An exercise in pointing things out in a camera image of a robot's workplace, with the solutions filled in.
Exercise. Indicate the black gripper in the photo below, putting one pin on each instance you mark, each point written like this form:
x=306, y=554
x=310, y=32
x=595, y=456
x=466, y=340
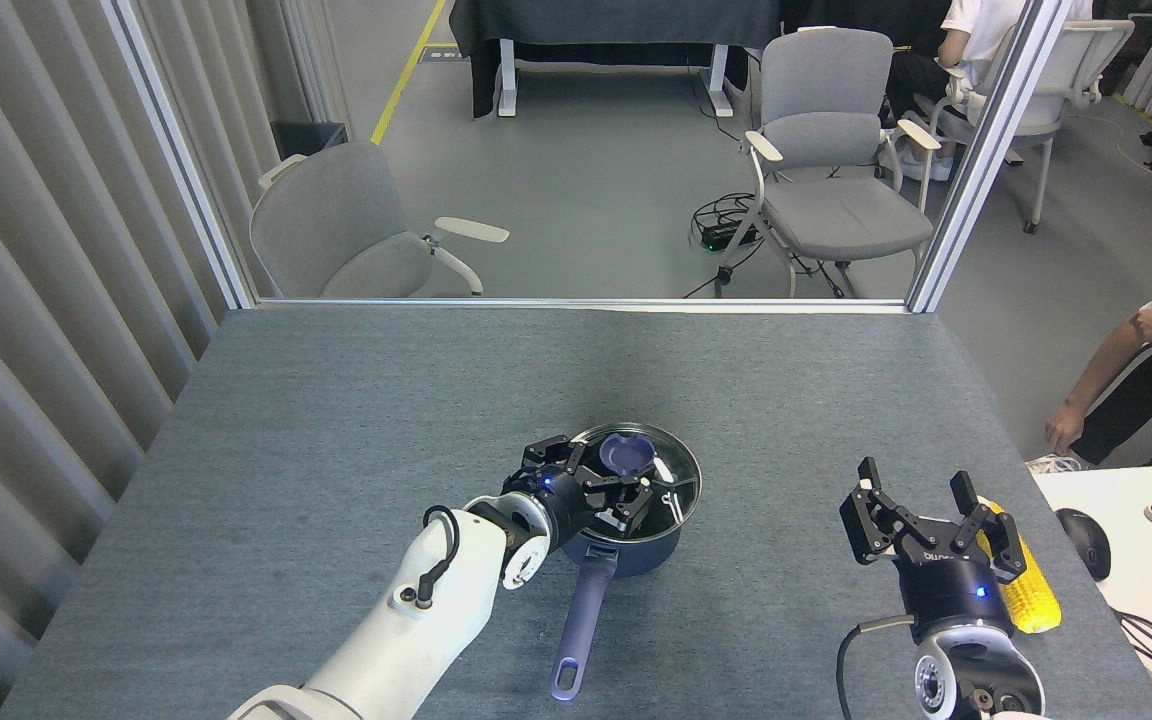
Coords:
x=561, y=510
x=951, y=597

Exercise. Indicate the glass lid with blue knob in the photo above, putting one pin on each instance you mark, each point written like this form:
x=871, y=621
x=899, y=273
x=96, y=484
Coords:
x=626, y=452

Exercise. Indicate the yellow corn cob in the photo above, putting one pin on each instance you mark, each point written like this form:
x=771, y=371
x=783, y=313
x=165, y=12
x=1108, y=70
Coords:
x=1036, y=602

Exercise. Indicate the person's right forearm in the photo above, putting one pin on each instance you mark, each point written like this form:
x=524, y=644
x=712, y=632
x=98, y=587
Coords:
x=1116, y=365

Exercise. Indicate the person's right hand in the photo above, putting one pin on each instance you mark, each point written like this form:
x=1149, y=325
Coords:
x=1066, y=430

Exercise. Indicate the black computer mouse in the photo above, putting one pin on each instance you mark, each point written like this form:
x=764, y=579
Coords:
x=1086, y=545

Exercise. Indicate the white table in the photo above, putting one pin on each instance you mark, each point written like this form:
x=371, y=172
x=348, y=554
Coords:
x=1136, y=600

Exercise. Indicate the black power strip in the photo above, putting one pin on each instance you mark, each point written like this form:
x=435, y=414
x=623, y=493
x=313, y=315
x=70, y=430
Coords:
x=728, y=236

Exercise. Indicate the grey chair with white armrests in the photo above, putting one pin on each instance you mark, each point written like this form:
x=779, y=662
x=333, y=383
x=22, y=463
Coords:
x=841, y=210
x=331, y=220

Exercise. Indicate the desk with black cloth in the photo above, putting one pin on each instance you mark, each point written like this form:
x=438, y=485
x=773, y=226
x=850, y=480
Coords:
x=616, y=20

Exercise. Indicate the white-framed mesh office chair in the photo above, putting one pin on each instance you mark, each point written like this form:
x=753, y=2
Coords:
x=1066, y=70

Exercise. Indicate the seated person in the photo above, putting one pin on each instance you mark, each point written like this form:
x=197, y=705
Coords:
x=986, y=25

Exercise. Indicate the silver aluminium rail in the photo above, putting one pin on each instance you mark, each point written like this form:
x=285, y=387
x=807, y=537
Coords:
x=576, y=304

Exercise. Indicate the silver aluminium post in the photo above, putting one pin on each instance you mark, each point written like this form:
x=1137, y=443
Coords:
x=986, y=160
x=181, y=160

